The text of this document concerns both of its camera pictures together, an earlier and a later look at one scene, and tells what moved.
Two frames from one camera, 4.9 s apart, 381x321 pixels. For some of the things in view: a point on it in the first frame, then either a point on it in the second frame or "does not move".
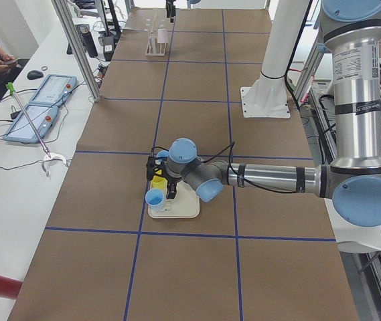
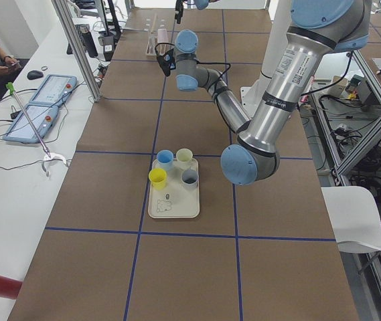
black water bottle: [89, 43] does not move
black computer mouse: [34, 75] does not move
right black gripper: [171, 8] -> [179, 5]
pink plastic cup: [163, 35] does not move
